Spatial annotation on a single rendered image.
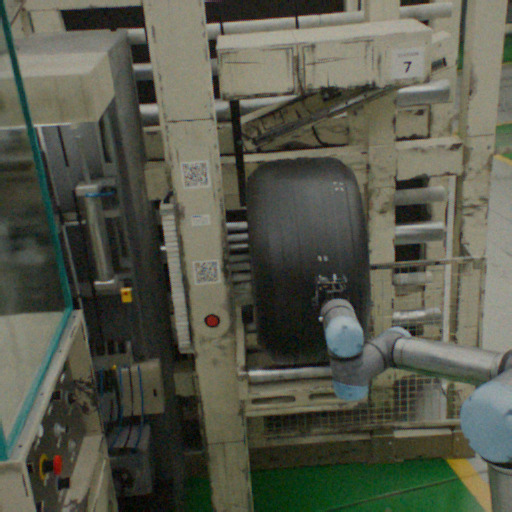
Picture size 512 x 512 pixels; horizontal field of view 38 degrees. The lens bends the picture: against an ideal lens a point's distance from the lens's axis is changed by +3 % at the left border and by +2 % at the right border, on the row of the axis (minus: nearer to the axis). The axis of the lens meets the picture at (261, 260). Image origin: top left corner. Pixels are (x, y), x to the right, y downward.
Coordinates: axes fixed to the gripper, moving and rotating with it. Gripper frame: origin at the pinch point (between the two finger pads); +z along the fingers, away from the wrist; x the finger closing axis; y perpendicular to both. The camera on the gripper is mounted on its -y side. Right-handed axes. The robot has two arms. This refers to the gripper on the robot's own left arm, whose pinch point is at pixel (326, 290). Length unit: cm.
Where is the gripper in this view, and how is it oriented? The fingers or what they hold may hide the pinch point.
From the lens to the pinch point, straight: 186.7
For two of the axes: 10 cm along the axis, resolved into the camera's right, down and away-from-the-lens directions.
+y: -0.6, -9.4, -3.2
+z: -0.4, -3.2, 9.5
